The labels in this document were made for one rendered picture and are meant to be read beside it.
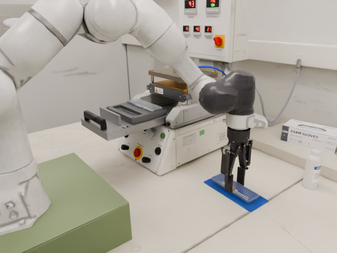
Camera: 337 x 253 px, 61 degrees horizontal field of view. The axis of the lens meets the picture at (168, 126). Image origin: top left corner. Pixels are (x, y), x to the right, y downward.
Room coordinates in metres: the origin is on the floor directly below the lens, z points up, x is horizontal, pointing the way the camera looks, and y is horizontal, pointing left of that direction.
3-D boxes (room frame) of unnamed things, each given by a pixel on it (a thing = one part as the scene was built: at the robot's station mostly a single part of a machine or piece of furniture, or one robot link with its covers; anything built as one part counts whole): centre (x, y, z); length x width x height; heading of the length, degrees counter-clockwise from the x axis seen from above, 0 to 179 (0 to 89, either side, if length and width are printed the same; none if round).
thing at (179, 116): (1.15, -0.10, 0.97); 0.26 x 0.05 x 0.07; 129
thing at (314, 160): (0.91, -0.52, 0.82); 0.05 x 0.05 x 0.14
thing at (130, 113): (1.14, 0.13, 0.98); 0.20 x 0.17 x 0.03; 39
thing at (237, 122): (0.88, -0.26, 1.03); 0.13 x 0.12 x 0.05; 35
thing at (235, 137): (0.88, -0.23, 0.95); 0.08 x 0.08 x 0.09
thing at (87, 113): (1.02, 0.28, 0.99); 0.15 x 0.02 x 0.04; 39
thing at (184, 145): (1.28, -0.07, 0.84); 0.53 x 0.37 x 0.17; 129
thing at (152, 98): (1.36, 0.07, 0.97); 0.25 x 0.05 x 0.07; 129
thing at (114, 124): (1.11, 0.17, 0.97); 0.30 x 0.22 x 0.08; 129
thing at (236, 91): (0.87, -0.19, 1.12); 0.18 x 0.10 x 0.13; 101
